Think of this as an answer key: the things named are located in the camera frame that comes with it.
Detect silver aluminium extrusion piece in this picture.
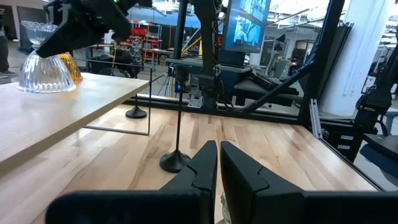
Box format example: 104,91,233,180
309,98,323,139

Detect amber ribbed glass candle holder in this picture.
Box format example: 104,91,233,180
58,52,84,83

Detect plain white column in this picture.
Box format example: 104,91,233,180
318,0,398,118

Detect black monitor pole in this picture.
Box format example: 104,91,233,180
172,0,190,60

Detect white metal bracket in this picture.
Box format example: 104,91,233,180
187,93,205,109

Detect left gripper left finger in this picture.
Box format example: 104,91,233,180
45,139,218,224

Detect large monitor showing camera views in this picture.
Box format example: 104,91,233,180
221,0,272,54

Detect black station frame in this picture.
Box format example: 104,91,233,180
123,0,385,191

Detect wooden riser shelf, black legs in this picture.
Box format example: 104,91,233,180
0,57,154,175

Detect black padded bench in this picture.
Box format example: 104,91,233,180
231,73,304,106

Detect tall black metal candlestick holder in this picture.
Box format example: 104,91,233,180
125,93,148,119
159,63,192,174

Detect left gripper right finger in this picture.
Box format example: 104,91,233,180
220,140,398,224

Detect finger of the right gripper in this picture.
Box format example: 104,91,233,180
35,17,132,59

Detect red parts storage rack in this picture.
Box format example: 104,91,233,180
130,20,162,62

